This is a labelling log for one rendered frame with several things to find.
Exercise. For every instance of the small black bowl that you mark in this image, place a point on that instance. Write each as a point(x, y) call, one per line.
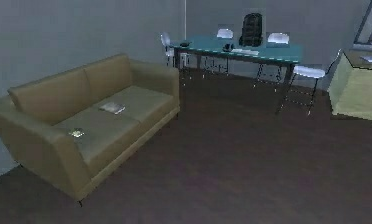
point(184, 44)

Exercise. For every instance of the white chair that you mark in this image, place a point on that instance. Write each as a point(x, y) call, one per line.
point(224, 33)
point(310, 72)
point(167, 45)
point(278, 38)

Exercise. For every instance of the grey book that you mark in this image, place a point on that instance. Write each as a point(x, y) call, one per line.
point(112, 107)

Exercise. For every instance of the small black round object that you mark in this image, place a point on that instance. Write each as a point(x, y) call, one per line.
point(228, 47)

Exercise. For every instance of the pale flat paper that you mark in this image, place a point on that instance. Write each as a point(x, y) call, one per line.
point(244, 51)

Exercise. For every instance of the teal table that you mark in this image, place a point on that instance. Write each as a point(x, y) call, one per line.
point(247, 53)

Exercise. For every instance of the olive brown sofa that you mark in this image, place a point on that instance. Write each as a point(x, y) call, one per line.
point(104, 133)

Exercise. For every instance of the black backpack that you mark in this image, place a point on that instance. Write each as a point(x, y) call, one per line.
point(251, 30)

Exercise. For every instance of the small shiny grey object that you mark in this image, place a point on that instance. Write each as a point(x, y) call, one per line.
point(76, 133)

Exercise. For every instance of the pale green cabinet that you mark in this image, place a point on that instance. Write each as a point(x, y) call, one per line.
point(355, 90)

